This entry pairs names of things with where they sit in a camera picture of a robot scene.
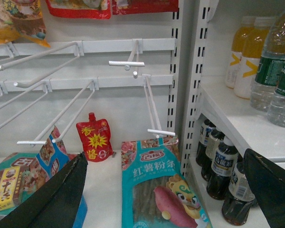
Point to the orange mushroom snack bag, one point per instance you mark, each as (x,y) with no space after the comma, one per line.
(22,19)

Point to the teal sweet potato noodle bag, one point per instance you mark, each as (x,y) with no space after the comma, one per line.
(155,194)

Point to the red sauce pouch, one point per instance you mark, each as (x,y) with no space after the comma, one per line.
(95,136)

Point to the white display hook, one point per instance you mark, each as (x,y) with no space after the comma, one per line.
(73,108)

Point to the red hanging snack bag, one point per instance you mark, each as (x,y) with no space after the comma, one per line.
(80,9)

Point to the water bottle green label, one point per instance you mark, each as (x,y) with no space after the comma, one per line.
(270,65)

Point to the white hook with crossbar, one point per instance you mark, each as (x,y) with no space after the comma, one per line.
(156,128)

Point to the white slotted upright post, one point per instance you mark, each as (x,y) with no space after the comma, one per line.
(181,32)

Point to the orange juice bottle white label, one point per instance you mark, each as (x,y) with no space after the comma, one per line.
(251,54)

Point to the blue snack bag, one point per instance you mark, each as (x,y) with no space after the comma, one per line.
(41,166)

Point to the dark oolong tea bottle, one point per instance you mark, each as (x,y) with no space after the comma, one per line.
(225,158)

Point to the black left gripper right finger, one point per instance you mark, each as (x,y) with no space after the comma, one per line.
(267,182)

